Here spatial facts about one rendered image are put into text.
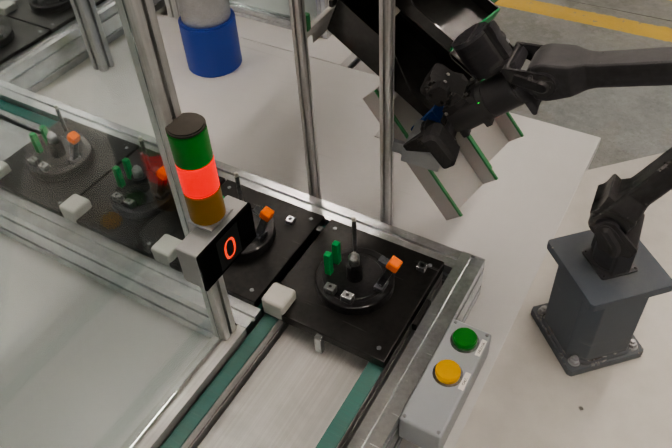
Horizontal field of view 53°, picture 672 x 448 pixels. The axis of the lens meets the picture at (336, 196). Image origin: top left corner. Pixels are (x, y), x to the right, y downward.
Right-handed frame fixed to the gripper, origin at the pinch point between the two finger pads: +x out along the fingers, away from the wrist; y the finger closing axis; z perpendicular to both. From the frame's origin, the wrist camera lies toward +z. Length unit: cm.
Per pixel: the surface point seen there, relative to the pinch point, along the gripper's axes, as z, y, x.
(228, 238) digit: 10.8, 28.1, 18.7
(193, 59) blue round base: 26, -56, 80
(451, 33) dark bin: 8.5, -10.4, -8.3
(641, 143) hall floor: -128, -178, 30
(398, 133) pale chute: -2.9, -11.2, 11.8
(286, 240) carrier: -5.7, 4.3, 36.6
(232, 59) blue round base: 19, -61, 73
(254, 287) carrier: -5.3, 16.5, 37.8
